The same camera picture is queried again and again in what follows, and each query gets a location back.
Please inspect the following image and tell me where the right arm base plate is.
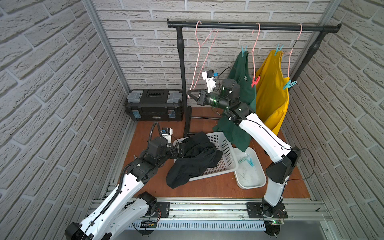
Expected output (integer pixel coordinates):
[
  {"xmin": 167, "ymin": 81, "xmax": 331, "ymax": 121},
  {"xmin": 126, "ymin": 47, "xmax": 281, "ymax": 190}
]
[{"xmin": 246, "ymin": 201, "xmax": 288, "ymax": 219}]

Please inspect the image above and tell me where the teal clothespin yellow shirt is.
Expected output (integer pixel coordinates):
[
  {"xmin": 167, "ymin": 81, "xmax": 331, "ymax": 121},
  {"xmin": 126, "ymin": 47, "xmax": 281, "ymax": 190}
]
[
  {"xmin": 275, "ymin": 44, "xmax": 284, "ymax": 56},
  {"xmin": 283, "ymin": 80, "xmax": 297, "ymax": 90}
]

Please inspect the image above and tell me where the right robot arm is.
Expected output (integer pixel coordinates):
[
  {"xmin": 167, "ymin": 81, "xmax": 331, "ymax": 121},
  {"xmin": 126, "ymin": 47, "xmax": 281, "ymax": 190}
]
[{"xmin": 188, "ymin": 79, "xmax": 302, "ymax": 218}]

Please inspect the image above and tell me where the teal clothespin lower yellow shirt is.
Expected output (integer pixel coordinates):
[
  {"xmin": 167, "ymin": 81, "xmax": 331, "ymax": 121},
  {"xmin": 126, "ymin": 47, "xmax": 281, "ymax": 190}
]
[{"xmin": 283, "ymin": 80, "xmax": 297, "ymax": 90}]

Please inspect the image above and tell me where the black toolbox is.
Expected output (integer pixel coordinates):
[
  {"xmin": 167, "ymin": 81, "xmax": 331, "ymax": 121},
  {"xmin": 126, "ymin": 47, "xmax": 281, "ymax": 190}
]
[{"xmin": 125, "ymin": 89, "xmax": 184, "ymax": 122}]

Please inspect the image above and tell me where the white plastic tray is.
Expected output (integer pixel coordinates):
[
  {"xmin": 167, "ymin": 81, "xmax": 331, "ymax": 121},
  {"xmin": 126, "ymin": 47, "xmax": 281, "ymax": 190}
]
[{"xmin": 234, "ymin": 147, "xmax": 267, "ymax": 190}]

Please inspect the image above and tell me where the white perforated laundry basket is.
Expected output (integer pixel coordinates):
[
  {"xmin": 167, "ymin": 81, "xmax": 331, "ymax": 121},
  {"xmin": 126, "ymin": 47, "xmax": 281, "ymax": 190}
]
[{"xmin": 177, "ymin": 132, "xmax": 238, "ymax": 182}]

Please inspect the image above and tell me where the pink hanger of green shirt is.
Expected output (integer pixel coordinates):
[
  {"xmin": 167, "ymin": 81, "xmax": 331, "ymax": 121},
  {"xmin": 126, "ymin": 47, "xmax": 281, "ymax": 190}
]
[{"xmin": 252, "ymin": 23, "xmax": 261, "ymax": 80}]

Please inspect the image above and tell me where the red clothespin green shirt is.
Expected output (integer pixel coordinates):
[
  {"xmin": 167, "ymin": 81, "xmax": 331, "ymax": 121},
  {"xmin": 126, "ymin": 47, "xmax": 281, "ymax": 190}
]
[{"xmin": 251, "ymin": 76, "xmax": 261, "ymax": 88}]

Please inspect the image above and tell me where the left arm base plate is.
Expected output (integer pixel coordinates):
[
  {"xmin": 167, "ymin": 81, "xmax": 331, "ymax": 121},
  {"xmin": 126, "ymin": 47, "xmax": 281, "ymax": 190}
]
[{"xmin": 144, "ymin": 201, "xmax": 171, "ymax": 220}]

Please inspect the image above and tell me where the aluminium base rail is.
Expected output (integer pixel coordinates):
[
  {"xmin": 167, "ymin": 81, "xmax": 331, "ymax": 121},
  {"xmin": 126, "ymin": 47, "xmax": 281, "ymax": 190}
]
[{"xmin": 118, "ymin": 198, "xmax": 342, "ymax": 240}]

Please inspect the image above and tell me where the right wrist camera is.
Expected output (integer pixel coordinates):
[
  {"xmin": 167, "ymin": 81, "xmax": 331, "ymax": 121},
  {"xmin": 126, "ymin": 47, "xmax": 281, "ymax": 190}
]
[{"xmin": 202, "ymin": 70, "xmax": 218, "ymax": 93}]

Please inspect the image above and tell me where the teal clothespin upper yellow shirt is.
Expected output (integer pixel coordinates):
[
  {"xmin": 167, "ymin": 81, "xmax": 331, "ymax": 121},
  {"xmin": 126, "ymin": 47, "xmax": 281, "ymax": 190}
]
[{"xmin": 275, "ymin": 44, "xmax": 284, "ymax": 56}]

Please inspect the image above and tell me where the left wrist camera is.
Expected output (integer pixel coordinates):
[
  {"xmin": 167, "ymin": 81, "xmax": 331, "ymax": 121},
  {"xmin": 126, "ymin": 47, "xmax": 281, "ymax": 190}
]
[{"xmin": 161, "ymin": 128, "xmax": 173, "ymax": 144}]

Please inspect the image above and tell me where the pink hanger of yellow shirt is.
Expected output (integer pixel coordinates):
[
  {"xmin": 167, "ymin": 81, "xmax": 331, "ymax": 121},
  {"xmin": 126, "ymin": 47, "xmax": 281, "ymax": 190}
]
[{"xmin": 287, "ymin": 24, "xmax": 303, "ymax": 79}]

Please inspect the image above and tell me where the black t-shirt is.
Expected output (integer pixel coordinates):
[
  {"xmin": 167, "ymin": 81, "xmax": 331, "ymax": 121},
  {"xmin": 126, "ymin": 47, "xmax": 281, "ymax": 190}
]
[{"xmin": 166, "ymin": 132, "xmax": 223, "ymax": 189}]

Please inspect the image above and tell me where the yellow t-shirt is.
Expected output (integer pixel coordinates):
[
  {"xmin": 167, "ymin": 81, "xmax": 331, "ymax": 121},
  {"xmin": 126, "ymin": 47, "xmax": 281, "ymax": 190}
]
[{"xmin": 256, "ymin": 50, "xmax": 290, "ymax": 135}]

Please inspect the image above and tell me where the black clothes rack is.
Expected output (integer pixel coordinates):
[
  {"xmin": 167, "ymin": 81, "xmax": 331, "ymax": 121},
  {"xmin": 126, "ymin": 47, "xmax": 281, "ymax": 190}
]
[{"xmin": 167, "ymin": 20, "xmax": 342, "ymax": 137}]

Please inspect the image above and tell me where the green t-shirt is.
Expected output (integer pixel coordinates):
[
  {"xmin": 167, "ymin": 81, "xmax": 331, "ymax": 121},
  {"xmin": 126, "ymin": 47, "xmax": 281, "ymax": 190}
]
[{"xmin": 213, "ymin": 52, "xmax": 257, "ymax": 152}]

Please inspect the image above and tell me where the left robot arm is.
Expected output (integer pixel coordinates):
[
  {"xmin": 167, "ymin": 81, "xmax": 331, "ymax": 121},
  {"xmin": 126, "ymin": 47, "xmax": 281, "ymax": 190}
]
[{"xmin": 65, "ymin": 122, "xmax": 181, "ymax": 240}]

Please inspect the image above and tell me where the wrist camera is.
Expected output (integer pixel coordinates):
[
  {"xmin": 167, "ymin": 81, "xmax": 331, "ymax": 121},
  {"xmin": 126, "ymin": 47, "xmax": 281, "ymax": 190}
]
[
  {"xmin": 202, "ymin": 70, "xmax": 218, "ymax": 93},
  {"xmin": 161, "ymin": 128, "xmax": 173, "ymax": 144}
]

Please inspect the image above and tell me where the teal clothespin green shirt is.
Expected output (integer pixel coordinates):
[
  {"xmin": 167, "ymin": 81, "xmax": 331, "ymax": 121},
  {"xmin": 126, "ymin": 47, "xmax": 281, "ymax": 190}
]
[{"xmin": 241, "ymin": 46, "xmax": 248, "ymax": 57}]

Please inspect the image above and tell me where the pink hanger of black shirt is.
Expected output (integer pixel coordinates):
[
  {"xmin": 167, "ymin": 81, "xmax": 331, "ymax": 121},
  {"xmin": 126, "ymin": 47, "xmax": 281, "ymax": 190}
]
[{"xmin": 187, "ymin": 20, "xmax": 219, "ymax": 99}]

